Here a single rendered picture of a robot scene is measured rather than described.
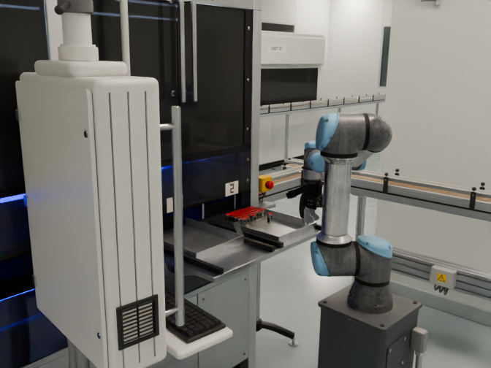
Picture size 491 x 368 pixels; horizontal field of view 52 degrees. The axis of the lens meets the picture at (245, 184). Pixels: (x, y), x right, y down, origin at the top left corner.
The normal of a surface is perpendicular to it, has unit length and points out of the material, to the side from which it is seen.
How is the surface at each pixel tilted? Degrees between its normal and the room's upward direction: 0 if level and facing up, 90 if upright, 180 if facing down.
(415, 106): 90
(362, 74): 90
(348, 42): 90
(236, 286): 90
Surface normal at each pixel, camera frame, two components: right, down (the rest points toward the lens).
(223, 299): 0.75, 0.17
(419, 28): -0.66, 0.18
